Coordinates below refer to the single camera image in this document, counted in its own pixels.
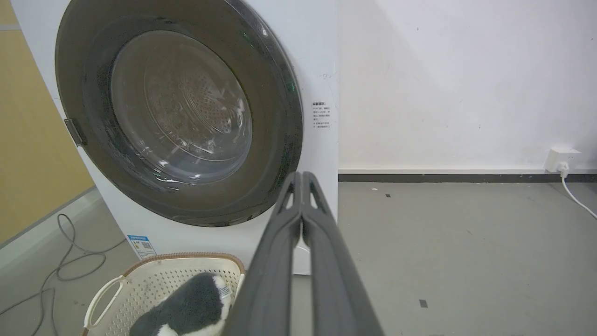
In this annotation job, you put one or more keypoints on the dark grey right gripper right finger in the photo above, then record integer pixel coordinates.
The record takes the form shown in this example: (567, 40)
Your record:
(336, 280)

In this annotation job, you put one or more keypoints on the grey and white plush garment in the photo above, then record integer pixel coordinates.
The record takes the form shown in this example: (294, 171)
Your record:
(191, 308)

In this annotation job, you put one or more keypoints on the white wall power socket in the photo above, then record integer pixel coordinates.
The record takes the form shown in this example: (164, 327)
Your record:
(561, 159)

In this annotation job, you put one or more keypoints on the white washing machine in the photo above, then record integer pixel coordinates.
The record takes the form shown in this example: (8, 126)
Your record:
(317, 65)

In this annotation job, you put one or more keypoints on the cream perforated laundry basket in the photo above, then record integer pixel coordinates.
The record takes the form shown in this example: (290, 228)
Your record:
(144, 284)

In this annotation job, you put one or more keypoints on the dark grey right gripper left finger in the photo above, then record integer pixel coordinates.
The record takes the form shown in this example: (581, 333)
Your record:
(270, 280)

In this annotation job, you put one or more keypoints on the round dark washing machine door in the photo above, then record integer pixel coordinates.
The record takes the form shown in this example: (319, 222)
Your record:
(182, 107)

